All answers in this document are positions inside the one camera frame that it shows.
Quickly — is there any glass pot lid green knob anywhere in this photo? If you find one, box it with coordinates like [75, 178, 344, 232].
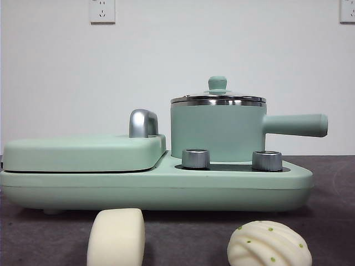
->
[170, 76, 267, 108]

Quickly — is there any plain white steamed bun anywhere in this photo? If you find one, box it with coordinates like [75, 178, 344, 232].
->
[86, 208, 146, 266]

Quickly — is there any white bun with green dots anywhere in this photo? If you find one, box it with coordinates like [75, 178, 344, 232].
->
[226, 220, 313, 266]

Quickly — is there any silver control knob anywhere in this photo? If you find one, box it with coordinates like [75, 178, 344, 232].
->
[251, 150, 283, 171]
[181, 149, 211, 169]

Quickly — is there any mint green breakfast machine base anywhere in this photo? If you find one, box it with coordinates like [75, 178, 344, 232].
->
[0, 151, 314, 216]

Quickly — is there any mint green griddle lid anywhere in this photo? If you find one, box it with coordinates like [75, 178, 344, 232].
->
[2, 134, 169, 173]

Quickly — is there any mint green handled pot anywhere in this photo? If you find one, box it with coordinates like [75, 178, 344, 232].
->
[170, 100, 329, 164]

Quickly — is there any silver griddle lid handle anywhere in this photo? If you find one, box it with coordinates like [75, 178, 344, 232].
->
[129, 109, 160, 139]

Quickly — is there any white wall socket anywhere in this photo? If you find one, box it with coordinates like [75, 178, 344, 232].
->
[339, 0, 355, 24]
[88, 0, 116, 24]

